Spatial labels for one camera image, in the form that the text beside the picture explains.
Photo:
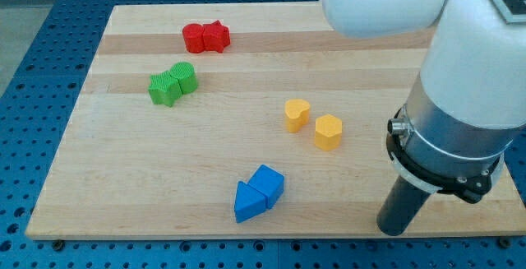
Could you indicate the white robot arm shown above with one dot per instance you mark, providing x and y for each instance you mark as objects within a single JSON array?
[{"x": 467, "y": 103}]

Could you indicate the green cylinder block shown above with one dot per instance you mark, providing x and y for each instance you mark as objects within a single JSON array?
[{"x": 184, "y": 72}]

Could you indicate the blue perforated table plate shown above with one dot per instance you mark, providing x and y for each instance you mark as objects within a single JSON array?
[{"x": 47, "y": 47}]

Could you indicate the red cylinder block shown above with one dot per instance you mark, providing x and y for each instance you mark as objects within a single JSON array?
[{"x": 193, "y": 38}]

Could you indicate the yellow heart block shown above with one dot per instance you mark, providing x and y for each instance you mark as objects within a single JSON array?
[{"x": 297, "y": 114}]

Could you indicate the wooden board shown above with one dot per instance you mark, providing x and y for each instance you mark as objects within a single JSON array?
[{"x": 130, "y": 169}]

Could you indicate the green star block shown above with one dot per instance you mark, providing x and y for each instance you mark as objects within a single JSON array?
[{"x": 164, "y": 89}]

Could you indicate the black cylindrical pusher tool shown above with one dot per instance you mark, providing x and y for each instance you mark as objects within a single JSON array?
[{"x": 400, "y": 207}]

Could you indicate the blue triangle block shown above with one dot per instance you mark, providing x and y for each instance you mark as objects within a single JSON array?
[{"x": 248, "y": 202}]

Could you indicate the blue cube block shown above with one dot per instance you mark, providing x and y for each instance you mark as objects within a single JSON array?
[{"x": 269, "y": 182}]

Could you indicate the red star block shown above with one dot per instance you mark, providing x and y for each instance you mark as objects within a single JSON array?
[{"x": 216, "y": 37}]

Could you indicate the yellow hexagon block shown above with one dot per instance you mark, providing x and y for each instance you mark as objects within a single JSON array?
[{"x": 328, "y": 132}]

